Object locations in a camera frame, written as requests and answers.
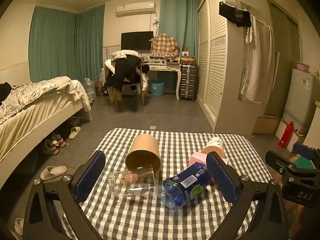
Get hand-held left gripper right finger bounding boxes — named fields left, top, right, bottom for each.
left=205, top=151, right=289, bottom=240

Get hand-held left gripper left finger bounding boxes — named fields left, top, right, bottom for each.
left=22, top=150, right=106, bottom=240

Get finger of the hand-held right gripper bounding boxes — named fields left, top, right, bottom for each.
left=292, top=142, right=320, bottom=161
left=265, top=151, right=296, bottom=178

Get clear glass cup cartoon print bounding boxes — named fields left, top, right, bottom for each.
left=109, top=164, right=158, bottom=201

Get white printed paper cup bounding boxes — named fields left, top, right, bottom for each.
left=201, top=137, right=227, bottom=158

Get brown paper cup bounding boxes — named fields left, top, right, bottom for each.
left=125, top=134, right=162, bottom=175

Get red bottle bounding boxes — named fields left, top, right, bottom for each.
left=278, top=121, right=294, bottom=148

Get pink box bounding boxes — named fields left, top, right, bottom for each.
left=188, top=151, right=230, bottom=166

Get white slipper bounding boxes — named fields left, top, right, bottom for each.
left=40, top=165, right=68, bottom=181
left=14, top=217, right=24, bottom=236

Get blue plastic bottle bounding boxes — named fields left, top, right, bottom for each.
left=157, top=162, right=212, bottom=210

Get green slipper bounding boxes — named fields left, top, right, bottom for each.
left=68, top=126, right=81, bottom=140

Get white sneaker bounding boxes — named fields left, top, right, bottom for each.
left=41, top=139, right=60, bottom=156
left=51, top=134, right=66, bottom=148

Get small white fridge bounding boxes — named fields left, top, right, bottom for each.
left=282, top=68, right=320, bottom=135

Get black white checkered tablecloth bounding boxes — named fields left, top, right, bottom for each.
left=60, top=128, right=273, bottom=240

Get white bed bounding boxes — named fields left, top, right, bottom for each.
left=0, top=76, right=93, bottom=180

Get pink basin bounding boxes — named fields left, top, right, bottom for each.
left=294, top=61, right=311, bottom=72

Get clear water jug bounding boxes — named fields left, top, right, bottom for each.
left=82, top=78, right=97, bottom=99

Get white duvet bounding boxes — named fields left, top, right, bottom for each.
left=32, top=76, right=92, bottom=112

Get door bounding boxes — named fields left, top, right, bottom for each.
left=265, top=0, right=302, bottom=118

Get white towel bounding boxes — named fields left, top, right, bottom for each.
left=239, top=15, right=275, bottom=103

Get wooden chair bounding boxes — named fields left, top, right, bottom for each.
left=105, top=49, right=150, bottom=109

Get grey suitcase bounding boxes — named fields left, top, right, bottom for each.
left=179, top=64, right=198, bottom=102

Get patterned blanket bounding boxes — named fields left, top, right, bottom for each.
left=0, top=82, right=60, bottom=125

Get black clothes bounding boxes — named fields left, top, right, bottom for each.
left=104, top=54, right=144, bottom=93

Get blue waste basket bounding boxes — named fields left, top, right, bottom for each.
left=150, top=81, right=165, bottom=97

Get white wardrobe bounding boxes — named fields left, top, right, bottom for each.
left=197, top=0, right=269, bottom=136

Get dark cloth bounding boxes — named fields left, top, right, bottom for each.
left=0, top=82, right=12, bottom=103

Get white desk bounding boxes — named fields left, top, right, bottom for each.
left=140, top=61, right=182, bottom=101

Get green curtain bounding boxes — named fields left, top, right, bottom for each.
left=29, top=6, right=77, bottom=83
left=75, top=5, right=105, bottom=83

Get black television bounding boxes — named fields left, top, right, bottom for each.
left=121, top=31, right=154, bottom=51

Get plaid cloth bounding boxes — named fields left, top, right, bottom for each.
left=149, top=33, right=180, bottom=58

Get teal curtain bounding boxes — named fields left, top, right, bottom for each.
left=159, top=0, right=200, bottom=58

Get white air conditioner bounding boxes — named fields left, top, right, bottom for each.
left=116, top=1, right=156, bottom=18

